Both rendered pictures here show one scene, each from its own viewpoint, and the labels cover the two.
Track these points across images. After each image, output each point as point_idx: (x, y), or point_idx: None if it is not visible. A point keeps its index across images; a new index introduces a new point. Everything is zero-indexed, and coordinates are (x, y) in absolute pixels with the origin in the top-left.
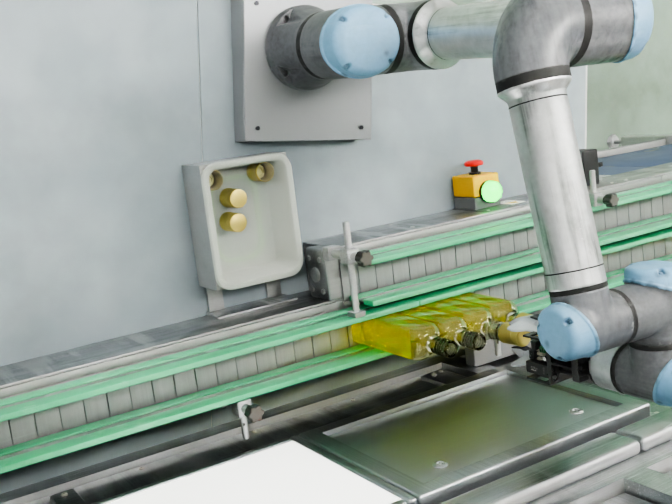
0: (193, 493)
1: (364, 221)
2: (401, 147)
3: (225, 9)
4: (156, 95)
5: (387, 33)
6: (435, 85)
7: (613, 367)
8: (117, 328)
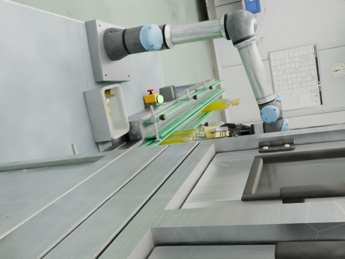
0: None
1: (128, 113)
2: (131, 85)
3: (84, 28)
4: (72, 61)
5: (160, 34)
6: (134, 62)
7: (264, 129)
8: None
